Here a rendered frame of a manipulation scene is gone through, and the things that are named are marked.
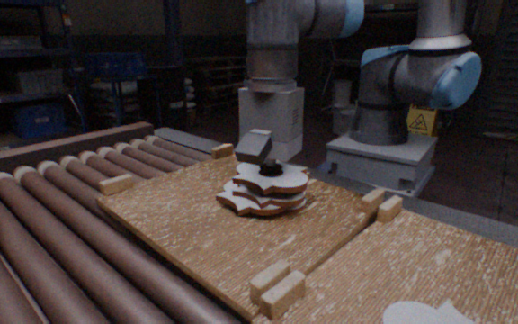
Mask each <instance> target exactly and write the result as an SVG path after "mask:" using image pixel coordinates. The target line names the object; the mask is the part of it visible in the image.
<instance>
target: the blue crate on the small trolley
mask: <svg viewBox="0 0 518 324"><path fill-rule="evenodd" d="M145 54H146V53H94V54H83V55H85V63H86V67H87V70H86V73H87V75H88V76H102V77H132V76H138V75H145V74H146V73H148V71H147V64H146V56H145Z"/></svg>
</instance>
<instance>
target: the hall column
mask: <svg viewBox="0 0 518 324"><path fill-rule="evenodd" d="M163 4H164V12H165V39H166V49H167V57H168V64H172V65H183V76H184V87H185V74H184V62H183V42H182V30H181V19H180V10H179V0H163ZM187 120H188V128H191V127H195V126H198V125H199V123H196V122H195V121H193V122H189V117H188V113H187Z"/></svg>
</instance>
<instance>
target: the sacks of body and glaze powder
mask: <svg viewBox="0 0 518 324"><path fill-rule="evenodd" d="M190 84H192V81H191V80H190V79H187V78H185V89H186V96H187V106H188V117H189V120H190V119H193V118H196V108H193V107H194V106H195V105H197V104H196V103H194V102H191V101H188V100H191V99H193V98H194V97H195V95H193V94H192V92H194V88H192V87H191V86H190ZM89 88H90V89H92V90H94V91H93V92H92V93H90V94H89V96H90V97H92V98H93V99H97V100H98V101H96V102H95V103H93V106H94V107H97V108H99V109H97V110H95V111H94V114H96V115H95V116H94V117H95V122H96V125H98V126H101V125H105V123H104V121H107V120H110V119H113V118H116V117H115V111H114V101H113V95H112V85H111V83H103V82H96V83H92V84H91V85H90V86H89ZM121 91H122V97H123V103H124V109H125V114H126V116H130V117H136V118H141V116H140V115H141V112H140V106H139V99H138V93H137V91H138V88H137V80H134V81H127V82H121ZM116 95H117V100H118V106H119V111H120V117H121V116H122V115H121V105H120V99H119V93H118V87H117V83H116Z"/></svg>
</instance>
